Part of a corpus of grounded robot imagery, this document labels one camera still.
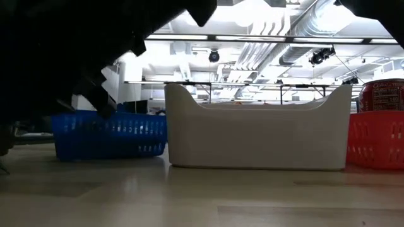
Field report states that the white plastic tray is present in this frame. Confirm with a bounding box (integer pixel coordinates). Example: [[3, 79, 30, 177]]
[[163, 83, 353, 171]]

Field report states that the black ceiling spotlight cluster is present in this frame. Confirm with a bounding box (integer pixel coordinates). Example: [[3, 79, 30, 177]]
[[309, 46, 336, 66]]

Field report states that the silver ceiling air duct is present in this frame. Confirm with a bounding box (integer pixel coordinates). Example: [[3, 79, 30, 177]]
[[279, 0, 351, 66]]

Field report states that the red soda can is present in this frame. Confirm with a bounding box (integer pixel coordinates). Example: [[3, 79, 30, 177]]
[[358, 78, 404, 113]]

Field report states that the red plastic basket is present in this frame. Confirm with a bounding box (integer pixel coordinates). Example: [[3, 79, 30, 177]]
[[346, 110, 404, 170]]

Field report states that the long ceiling light strip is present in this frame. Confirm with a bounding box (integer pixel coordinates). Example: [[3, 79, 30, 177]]
[[145, 33, 399, 45]]

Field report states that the blue plastic basket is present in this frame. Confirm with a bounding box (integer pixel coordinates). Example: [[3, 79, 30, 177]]
[[51, 109, 168, 162]]

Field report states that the black folding table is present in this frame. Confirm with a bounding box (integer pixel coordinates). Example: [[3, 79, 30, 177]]
[[163, 81, 212, 103], [280, 83, 328, 102]]

